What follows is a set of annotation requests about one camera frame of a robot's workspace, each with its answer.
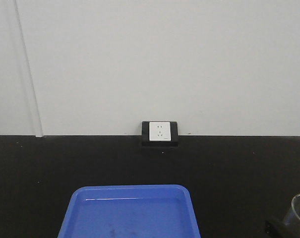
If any blue plastic tray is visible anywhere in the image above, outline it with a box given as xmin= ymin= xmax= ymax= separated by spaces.
xmin=58 ymin=184 xmax=201 ymax=238

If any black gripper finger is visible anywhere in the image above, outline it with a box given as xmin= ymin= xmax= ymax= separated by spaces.
xmin=265 ymin=219 xmax=293 ymax=238

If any white wall power socket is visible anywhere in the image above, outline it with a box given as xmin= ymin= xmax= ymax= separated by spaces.
xmin=141 ymin=121 xmax=179 ymax=147

